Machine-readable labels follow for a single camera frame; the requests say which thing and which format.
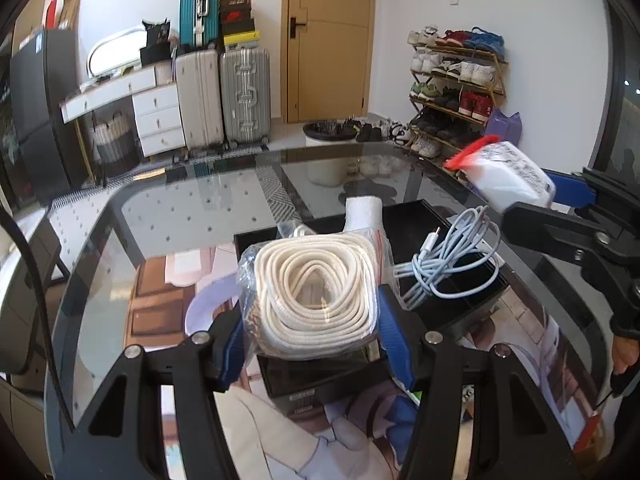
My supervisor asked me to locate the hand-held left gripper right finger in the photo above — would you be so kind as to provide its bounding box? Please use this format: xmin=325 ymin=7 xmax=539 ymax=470
xmin=377 ymin=285 xmax=583 ymax=480

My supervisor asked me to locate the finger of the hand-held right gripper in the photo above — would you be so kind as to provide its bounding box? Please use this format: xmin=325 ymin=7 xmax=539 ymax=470
xmin=502 ymin=202 xmax=608 ymax=266
xmin=550 ymin=167 xmax=626 ymax=208

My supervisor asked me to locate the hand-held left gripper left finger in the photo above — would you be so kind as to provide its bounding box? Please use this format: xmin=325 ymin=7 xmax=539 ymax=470
xmin=37 ymin=307 xmax=246 ymax=480

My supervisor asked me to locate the white pouch with red zip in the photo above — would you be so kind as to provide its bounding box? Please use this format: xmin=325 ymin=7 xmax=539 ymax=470
xmin=444 ymin=133 xmax=557 ymax=213

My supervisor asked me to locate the bagged cream rope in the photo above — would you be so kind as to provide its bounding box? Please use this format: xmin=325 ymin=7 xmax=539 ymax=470
xmin=235 ymin=220 xmax=391 ymax=361

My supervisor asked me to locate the white charging cable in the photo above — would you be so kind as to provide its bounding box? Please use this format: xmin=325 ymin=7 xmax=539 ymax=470
xmin=392 ymin=205 xmax=502 ymax=311

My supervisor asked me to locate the black cardboard box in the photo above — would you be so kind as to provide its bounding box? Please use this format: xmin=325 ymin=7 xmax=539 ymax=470
xmin=234 ymin=199 xmax=511 ymax=401

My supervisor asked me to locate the person's right hand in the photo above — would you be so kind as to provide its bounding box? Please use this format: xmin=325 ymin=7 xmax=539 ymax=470
xmin=611 ymin=335 xmax=640 ymax=376

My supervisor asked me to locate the purple bag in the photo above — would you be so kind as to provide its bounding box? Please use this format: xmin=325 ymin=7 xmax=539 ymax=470
xmin=482 ymin=108 xmax=523 ymax=148

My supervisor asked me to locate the printed cartoon desk mat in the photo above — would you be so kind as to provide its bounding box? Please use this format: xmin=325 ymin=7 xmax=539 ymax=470
xmin=130 ymin=255 xmax=601 ymax=480

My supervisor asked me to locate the wooden shoe rack with shoes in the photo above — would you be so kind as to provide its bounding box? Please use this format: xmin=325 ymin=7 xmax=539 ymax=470
xmin=406 ymin=25 xmax=508 ymax=161

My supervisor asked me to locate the white trash bin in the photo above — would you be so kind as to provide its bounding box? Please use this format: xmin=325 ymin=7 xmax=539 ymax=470
xmin=302 ymin=120 xmax=358 ymax=148

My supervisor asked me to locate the woven laundry basket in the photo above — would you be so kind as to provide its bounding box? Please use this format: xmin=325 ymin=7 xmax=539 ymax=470
xmin=92 ymin=112 xmax=141 ymax=166

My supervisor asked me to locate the cream suitcase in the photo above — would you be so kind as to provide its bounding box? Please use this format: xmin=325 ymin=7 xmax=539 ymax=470
xmin=174 ymin=47 xmax=226 ymax=153

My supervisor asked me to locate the silver suitcase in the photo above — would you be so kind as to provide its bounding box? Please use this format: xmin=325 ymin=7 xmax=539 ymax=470
xmin=219 ymin=46 xmax=273 ymax=148

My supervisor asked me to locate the white vanity desk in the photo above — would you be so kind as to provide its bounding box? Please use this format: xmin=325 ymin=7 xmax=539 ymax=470
xmin=60 ymin=65 xmax=187 ymax=158

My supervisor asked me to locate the tan wooden door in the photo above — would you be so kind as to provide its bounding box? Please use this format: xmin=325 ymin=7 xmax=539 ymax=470
xmin=280 ymin=0 xmax=377 ymax=123

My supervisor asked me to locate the dark grey fridge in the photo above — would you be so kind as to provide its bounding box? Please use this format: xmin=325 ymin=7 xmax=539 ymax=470
xmin=9 ymin=27 xmax=93 ymax=196

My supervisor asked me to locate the black handbag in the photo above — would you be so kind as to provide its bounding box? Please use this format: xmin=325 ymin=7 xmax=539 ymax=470
xmin=139 ymin=19 xmax=173 ymax=66

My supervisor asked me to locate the oval white-framed mirror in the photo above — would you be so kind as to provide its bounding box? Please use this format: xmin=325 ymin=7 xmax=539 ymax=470
xmin=86 ymin=25 xmax=151 ymax=78

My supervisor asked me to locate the stack of shoe boxes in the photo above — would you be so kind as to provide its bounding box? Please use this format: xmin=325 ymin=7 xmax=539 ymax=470
xmin=219 ymin=0 xmax=261 ymax=51

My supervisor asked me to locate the teal suitcase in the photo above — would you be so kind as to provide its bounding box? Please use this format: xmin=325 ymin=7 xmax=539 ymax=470
xmin=179 ymin=0 xmax=222 ymax=51

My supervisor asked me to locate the brown cardboard sheet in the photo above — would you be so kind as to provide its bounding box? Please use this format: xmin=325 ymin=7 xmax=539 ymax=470
xmin=60 ymin=0 xmax=82 ymax=31

